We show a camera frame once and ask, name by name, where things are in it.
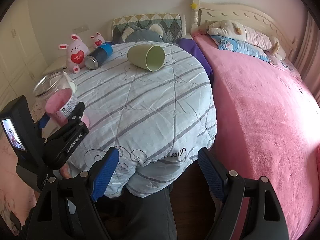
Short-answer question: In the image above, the clear jar pink label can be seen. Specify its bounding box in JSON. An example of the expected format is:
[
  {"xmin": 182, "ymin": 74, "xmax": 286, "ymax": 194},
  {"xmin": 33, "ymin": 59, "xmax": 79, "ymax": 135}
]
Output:
[{"xmin": 33, "ymin": 71, "xmax": 79, "ymax": 127}]

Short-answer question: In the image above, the white paper cup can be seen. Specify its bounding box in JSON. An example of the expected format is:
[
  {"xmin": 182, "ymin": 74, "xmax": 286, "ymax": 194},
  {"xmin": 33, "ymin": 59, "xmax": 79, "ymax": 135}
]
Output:
[{"xmin": 68, "ymin": 80, "xmax": 77, "ymax": 93}]

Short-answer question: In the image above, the green plastic cup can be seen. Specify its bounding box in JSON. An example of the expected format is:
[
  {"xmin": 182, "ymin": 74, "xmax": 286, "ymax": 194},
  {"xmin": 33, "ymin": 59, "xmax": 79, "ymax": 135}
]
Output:
[{"xmin": 127, "ymin": 44, "xmax": 165, "ymax": 72}]

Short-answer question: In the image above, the person's left hand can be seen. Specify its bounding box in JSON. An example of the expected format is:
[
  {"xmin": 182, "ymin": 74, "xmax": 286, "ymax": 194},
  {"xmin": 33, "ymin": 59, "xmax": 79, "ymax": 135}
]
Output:
[{"xmin": 59, "ymin": 163, "xmax": 73, "ymax": 179}]

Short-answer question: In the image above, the folded pink quilt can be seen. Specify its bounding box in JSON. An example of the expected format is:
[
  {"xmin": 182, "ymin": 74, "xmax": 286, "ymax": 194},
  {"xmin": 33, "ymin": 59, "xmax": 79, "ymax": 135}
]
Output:
[{"xmin": 1, "ymin": 135, "xmax": 36, "ymax": 239}]

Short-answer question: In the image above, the dark blue metal can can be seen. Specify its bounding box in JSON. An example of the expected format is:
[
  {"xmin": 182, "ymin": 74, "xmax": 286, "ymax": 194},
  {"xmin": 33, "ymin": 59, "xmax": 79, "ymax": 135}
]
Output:
[{"xmin": 85, "ymin": 43, "xmax": 113, "ymax": 70}]

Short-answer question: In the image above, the cream wardrobe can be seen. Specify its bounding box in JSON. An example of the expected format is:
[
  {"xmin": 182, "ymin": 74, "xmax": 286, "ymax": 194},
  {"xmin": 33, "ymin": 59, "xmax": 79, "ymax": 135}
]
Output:
[{"xmin": 1, "ymin": 0, "xmax": 48, "ymax": 108}]

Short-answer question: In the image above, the large pink bunny toy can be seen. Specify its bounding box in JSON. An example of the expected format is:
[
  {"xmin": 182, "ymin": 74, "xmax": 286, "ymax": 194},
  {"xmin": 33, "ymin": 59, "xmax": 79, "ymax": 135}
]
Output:
[{"xmin": 59, "ymin": 34, "xmax": 90, "ymax": 73}]

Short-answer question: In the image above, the black trousers leg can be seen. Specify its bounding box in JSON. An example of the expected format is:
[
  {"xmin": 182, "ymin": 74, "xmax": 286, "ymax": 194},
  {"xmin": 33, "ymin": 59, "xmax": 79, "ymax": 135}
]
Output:
[{"xmin": 95, "ymin": 184, "xmax": 177, "ymax": 239}]

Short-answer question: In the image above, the striped light blue quilt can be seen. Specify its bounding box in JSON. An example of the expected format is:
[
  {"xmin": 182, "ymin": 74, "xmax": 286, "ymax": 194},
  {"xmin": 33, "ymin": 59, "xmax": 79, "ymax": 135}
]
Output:
[{"xmin": 67, "ymin": 42, "xmax": 217, "ymax": 198}]

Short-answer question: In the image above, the small pink bunny toy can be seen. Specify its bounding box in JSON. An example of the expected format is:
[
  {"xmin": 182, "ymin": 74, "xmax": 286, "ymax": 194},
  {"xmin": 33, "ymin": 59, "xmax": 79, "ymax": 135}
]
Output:
[{"xmin": 91, "ymin": 32, "xmax": 105, "ymax": 48}]

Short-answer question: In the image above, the pink fleece blanket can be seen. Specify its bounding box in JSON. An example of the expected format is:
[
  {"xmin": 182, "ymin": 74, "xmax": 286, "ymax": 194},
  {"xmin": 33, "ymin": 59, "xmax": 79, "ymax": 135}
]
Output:
[{"xmin": 193, "ymin": 32, "xmax": 319, "ymax": 239}]

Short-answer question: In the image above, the grey mouse plush cushion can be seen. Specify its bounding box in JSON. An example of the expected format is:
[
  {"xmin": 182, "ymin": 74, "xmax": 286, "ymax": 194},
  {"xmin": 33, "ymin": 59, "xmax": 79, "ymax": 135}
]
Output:
[{"xmin": 118, "ymin": 23, "xmax": 169, "ymax": 43}]

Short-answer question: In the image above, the patchwork quilted pillow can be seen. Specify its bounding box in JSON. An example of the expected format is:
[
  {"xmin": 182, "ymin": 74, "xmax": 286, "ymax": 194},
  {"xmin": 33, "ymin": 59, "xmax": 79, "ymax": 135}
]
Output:
[{"xmin": 106, "ymin": 13, "xmax": 187, "ymax": 43}]

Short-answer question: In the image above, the purple cushion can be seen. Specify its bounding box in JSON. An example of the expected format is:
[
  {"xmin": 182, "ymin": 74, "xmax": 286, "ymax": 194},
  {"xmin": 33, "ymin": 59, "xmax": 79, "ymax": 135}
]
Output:
[{"xmin": 178, "ymin": 38, "xmax": 214, "ymax": 84}]

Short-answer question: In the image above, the pink curtain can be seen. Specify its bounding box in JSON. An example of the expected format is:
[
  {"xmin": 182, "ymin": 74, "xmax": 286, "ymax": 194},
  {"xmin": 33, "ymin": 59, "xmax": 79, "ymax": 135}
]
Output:
[{"xmin": 293, "ymin": 12, "xmax": 320, "ymax": 81}]

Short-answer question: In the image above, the blue cartoon pillow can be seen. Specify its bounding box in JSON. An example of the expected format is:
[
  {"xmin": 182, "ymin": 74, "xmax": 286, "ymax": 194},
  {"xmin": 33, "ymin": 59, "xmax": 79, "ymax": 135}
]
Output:
[{"xmin": 210, "ymin": 35, "xmax": 270, "ymax": 62}]

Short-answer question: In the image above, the cream wooden headboard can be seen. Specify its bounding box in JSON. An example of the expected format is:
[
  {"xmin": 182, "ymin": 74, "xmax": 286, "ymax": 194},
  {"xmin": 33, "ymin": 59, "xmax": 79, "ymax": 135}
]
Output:
[{"xmin": 190, "ymin": 0, "xmax": 298, "ymax": 58}]

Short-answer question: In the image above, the white dog plush toy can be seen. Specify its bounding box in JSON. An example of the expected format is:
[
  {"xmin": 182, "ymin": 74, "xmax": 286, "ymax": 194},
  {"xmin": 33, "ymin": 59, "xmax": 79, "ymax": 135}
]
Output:
[{"xmin": 207, "ymin": 20, "xmax": 286, "ymax": 60}]

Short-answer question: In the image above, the camera screen on left gripper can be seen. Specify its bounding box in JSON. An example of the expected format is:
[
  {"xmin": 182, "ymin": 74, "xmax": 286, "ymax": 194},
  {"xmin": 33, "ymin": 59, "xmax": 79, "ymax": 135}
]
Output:
[{"xmin": 0, "ymin": 95, "xmax": 42, "ymax": 158}]

